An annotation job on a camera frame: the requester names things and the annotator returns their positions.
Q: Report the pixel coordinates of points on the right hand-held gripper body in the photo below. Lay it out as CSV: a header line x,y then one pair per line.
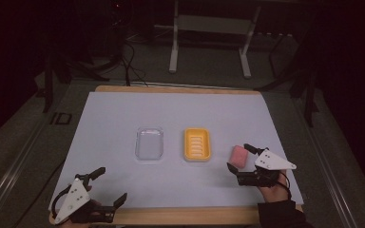
x,y
267,162

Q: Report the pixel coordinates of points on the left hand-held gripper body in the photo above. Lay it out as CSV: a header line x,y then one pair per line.
x,y
73,198

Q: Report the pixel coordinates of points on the pink soap bar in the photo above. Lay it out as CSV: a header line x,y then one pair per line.
x,y
239,156

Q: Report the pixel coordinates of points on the person's left hand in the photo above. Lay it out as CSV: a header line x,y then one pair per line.
x,y
73,225

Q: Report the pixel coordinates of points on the person's right hand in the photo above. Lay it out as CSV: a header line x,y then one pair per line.
x,y
274,191

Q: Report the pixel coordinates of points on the yellow soap dish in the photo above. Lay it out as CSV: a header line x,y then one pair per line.
x,y
197,144

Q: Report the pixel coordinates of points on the clear plastic container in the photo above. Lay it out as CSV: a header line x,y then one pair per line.
x,y
149,143

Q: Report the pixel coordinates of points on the black stand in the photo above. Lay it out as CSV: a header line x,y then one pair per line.
x,y
48,88
309,95

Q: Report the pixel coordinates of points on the white table sheet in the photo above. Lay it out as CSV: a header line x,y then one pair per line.
x,y
171,110

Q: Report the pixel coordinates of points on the white metal stand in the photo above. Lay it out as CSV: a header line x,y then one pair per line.
x,y
214,24

